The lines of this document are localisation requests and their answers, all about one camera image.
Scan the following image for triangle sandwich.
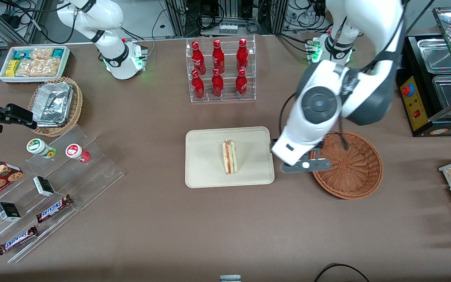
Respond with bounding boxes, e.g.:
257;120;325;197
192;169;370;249
222;139;238;175

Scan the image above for round brown wicker basket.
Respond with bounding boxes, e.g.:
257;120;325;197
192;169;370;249
310;131;383;200

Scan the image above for small wicker basket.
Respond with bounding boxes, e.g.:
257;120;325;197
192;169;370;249
28;76;83;137

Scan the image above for beige plastic tray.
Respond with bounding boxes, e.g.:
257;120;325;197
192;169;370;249
185;126;275;189

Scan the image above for stacked foil containers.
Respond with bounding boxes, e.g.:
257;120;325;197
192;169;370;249
34;82;74;128

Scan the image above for green lid cup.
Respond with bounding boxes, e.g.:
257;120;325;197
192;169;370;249
27;138;57;159

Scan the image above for white snack bin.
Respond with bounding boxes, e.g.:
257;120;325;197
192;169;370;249
0;45;71;85

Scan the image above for yellow snack pack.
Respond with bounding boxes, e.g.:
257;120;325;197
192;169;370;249
5;60;20;77

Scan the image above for bag of rice crackers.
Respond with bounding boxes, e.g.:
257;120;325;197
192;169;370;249
30;48;54;61
16;59;61;77

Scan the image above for red cola bottle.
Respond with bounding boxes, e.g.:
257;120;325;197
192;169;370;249
235;68;248;98
236;38;249;72
212;39;225;73
211;68;224;98
191;70;205;99
191;41;206;75

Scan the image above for red lid cup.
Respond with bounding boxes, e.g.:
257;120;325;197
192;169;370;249
65;143;91;163

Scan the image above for small black box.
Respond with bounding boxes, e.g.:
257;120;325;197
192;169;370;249
33;176;55;197
0;202;22;222

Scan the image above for clear acrylic stepped shelf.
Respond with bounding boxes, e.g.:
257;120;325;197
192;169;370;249
0;125;124;264

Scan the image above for clear acrylic bottle rack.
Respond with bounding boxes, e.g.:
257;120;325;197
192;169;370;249
186;35;256;103

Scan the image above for Snickers bar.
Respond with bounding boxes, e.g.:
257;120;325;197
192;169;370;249
36;194;73;224
0;225;39;256

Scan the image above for black food warmer display case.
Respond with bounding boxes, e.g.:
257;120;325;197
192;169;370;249
396;7;451;137

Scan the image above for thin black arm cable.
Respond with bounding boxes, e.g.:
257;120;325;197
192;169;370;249
278;92;300;134

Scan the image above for black floor cable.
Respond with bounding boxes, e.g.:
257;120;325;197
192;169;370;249
314;263;370;282

